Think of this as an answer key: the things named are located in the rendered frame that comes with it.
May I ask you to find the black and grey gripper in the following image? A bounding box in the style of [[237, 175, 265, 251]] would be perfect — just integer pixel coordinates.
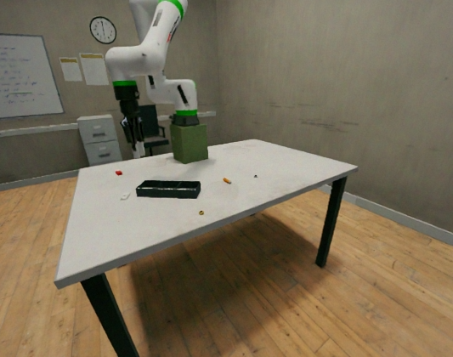
[[119, 100, 145, 158]]

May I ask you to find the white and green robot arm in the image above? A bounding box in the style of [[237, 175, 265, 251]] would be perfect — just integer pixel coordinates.
[[105, 0, 200, 127]]

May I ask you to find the dark grey three-compartment bin rack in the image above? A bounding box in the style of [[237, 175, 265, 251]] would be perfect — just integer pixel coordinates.
[[136, 180, 201, 199]]

